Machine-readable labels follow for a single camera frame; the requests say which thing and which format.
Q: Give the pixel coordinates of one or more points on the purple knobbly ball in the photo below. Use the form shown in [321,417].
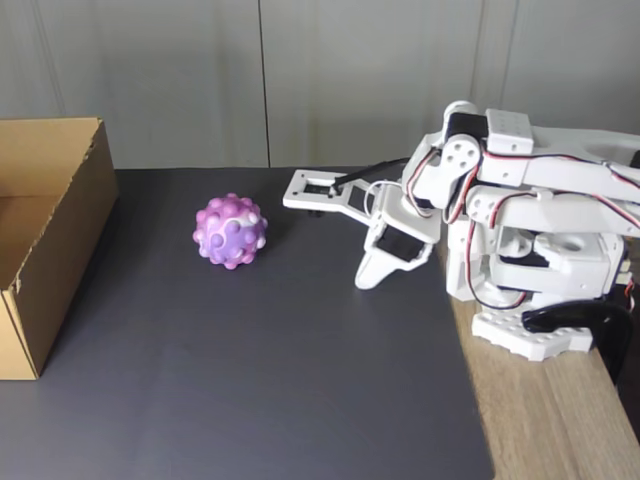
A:
[227,235]

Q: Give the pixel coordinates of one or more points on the brown cardboard box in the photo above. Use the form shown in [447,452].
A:
[65,260]

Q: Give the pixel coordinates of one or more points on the dark grey mat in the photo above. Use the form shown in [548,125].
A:
[250,375]

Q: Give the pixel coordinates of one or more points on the black table clamp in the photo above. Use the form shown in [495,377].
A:
[565,315]

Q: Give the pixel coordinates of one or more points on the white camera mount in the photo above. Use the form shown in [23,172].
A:
[295,195]

